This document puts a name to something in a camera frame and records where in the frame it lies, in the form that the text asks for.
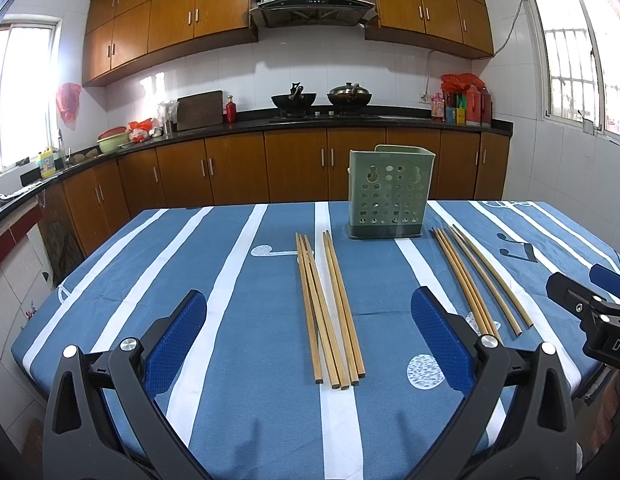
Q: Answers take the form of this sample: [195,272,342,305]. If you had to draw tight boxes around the wooden chopstick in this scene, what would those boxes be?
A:
[449,226,522,337]
[432,229,491,335]
[323,231,359,385]
[295,233,323,385]
[331,240,365,380]
[302,235,350,390]
[433,229,497,337]
[441,229,502,341]
[298,234,341,389]
[452,224,533,327]

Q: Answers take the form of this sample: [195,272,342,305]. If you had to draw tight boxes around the blue white striped tablecloth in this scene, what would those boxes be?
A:
[12,200,620,479]

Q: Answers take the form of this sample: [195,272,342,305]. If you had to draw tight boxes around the green perforated utensil holder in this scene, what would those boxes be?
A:
[348,144,436,240]

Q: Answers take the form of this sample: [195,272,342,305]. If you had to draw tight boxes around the lower wooden cabinets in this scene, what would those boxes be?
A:
[38,127,511,275]

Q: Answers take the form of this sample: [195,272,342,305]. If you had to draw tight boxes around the wooden cabinets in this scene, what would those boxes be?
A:
[38,127,511,275]
[82,0,494,86]

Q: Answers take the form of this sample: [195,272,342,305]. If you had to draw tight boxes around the right window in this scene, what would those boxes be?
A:
[529,0,620,143]

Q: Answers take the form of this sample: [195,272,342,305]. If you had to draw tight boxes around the window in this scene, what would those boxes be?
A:
[529,0,620,143]
[0,21,56,174]

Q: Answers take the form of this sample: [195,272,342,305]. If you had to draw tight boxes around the yellow detergent bottle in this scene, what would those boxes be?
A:
[39,146,56,179]

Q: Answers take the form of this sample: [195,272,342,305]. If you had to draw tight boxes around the black countertop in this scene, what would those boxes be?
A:
[0,104,515,231]

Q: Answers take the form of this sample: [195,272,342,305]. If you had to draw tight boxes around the green bowl red lid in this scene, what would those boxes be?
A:
[97,127,130,154]

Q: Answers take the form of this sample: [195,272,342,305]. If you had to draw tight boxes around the red bag on counter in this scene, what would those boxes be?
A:
[128,118,163,143]

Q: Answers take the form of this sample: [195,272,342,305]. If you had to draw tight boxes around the lidded cooking pot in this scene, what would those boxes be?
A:
[327,82,372,114]

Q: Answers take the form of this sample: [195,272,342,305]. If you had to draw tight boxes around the upper wooden cabinets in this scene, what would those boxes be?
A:
[82,0,494,86]

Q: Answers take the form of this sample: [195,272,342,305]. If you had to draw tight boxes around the red plastic bag hanging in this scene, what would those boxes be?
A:
[56,82,82,130]

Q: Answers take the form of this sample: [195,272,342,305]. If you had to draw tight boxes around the dark cutting board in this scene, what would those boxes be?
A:
[176,90,223,131]

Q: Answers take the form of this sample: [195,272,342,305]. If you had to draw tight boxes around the gas stove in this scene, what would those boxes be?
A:
[269,110,381,124]

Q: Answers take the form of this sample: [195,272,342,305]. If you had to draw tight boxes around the black wok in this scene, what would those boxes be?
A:
[271,82,316,115]

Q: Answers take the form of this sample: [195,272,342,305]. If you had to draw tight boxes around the red bottle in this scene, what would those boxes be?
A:
[225,96,237,124]

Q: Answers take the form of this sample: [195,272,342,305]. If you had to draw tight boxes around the left window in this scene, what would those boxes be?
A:
[0,21,56,174]

